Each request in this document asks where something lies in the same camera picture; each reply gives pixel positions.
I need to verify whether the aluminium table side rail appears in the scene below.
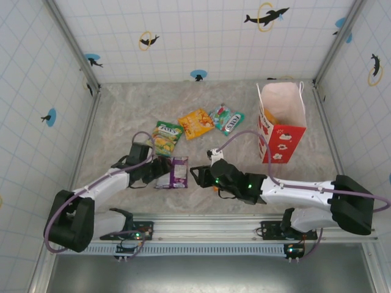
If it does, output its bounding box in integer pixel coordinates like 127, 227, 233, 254
62, 90, 102, 218
312, 81, 359, 218

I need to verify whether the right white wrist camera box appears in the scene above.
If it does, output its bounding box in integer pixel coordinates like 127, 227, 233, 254
206, 148, 225, 167

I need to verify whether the yellow snack bag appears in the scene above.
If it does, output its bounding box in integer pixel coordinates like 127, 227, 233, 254
177, 107, 216, 141

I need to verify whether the teal Fox's candy bag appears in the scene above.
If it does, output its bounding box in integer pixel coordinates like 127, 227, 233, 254
208, 103, 246, 137

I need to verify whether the large orange snack pouch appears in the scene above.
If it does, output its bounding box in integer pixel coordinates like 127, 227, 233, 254
263, 106, 280, 126

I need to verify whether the grey metal panel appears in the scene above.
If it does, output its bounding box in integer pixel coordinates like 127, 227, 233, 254
45, 253, 378, 293

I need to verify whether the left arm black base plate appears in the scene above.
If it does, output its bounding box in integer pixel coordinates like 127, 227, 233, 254
100, 221, 155, 241

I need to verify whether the aluminium mounting rail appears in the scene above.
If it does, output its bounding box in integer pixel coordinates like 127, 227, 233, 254
45, 213, 379, 244

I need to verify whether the large dolphin yellow ring sticker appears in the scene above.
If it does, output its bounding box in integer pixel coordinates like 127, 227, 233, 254
243, 2, 290, 33

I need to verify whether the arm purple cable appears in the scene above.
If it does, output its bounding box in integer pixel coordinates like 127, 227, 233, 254
216, 130, 391, 260
43, 131, 157, 260

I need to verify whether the aluminium frame post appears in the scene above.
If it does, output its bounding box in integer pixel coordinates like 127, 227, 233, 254
313, 0, 367, 88
42, 0, 102, 94

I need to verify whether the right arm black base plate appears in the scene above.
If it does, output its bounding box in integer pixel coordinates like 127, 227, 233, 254
261, 220, 318, 241

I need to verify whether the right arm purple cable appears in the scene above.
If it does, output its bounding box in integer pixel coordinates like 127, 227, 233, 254
216, 130, 391, 260

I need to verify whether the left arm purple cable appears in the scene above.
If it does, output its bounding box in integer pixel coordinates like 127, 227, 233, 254
43, 131, 157, 260

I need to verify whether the white slotted cable duct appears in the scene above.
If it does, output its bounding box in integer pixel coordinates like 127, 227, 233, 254
56, 244, 290, 256

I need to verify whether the white red paper bag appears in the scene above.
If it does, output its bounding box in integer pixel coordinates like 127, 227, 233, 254
255, 81, 307, 165

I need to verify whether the purple Fox's candy bag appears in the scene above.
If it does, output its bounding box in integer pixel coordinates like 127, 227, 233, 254
154, 156, 189, 189

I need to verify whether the dolphin blue disc sticker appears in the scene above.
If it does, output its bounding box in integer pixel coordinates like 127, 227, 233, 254
84, 53, 104, 68
40, 108, 57, 128
190, 69, 208, 82
332, 17, 353, 43

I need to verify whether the green Fox's candy bag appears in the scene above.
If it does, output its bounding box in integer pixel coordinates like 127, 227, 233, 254
145, 120, 185, 158

